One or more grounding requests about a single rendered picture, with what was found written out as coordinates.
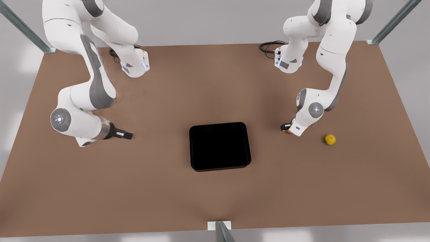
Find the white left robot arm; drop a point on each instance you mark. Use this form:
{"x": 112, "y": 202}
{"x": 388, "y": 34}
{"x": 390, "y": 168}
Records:
{"x": 332, "y": 50}

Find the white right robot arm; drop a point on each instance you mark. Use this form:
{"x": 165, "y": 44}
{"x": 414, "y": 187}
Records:
{"x": 97, "y": 84}

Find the black storage box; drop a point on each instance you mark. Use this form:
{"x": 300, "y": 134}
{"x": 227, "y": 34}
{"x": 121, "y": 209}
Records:
{"x": 220, "y": 146}

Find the yellow round fruit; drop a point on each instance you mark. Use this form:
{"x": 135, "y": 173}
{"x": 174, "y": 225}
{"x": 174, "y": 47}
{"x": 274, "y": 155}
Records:
{"x": 330, "y": 139}

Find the silver frame post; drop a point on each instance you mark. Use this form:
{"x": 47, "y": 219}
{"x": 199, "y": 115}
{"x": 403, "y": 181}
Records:
{"x": 23, "y": 27}
{"x": 393, "y": 22}
{"x": 221, "y": 232}

